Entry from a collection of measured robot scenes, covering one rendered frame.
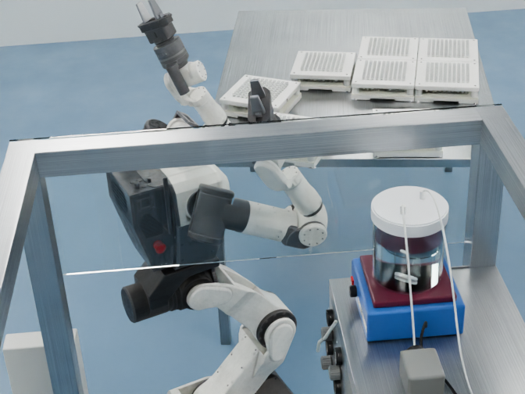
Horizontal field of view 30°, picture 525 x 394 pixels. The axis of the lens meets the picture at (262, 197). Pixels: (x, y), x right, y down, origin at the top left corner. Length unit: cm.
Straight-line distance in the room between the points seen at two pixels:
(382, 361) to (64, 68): 495
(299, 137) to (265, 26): 269
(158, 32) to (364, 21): 190
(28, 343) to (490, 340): 106
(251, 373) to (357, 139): 141
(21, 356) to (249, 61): 224
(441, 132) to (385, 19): 271
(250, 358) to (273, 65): 149
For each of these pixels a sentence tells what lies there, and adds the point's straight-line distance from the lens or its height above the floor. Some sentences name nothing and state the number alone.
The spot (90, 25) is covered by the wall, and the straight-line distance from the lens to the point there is 706.
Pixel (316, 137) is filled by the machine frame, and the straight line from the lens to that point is 201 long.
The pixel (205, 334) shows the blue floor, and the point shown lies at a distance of 409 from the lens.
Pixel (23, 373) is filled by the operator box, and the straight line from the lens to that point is 243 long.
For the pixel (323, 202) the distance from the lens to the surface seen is 216.
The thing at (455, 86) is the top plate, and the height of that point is 95.
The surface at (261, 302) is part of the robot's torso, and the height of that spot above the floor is 68.
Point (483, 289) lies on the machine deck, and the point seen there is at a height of 128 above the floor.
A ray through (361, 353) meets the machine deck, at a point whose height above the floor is 128.
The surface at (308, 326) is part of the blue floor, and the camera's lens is 411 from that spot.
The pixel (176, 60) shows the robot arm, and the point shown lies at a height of 141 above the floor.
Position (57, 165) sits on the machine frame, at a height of 161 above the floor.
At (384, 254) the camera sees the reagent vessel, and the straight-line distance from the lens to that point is 197.
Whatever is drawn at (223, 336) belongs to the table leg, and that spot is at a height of 4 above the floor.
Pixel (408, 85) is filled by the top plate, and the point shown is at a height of 95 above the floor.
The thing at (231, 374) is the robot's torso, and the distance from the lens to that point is 328.
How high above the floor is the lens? 256
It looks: 31 degrees down
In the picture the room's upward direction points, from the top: 3 degrees counter-clockwise
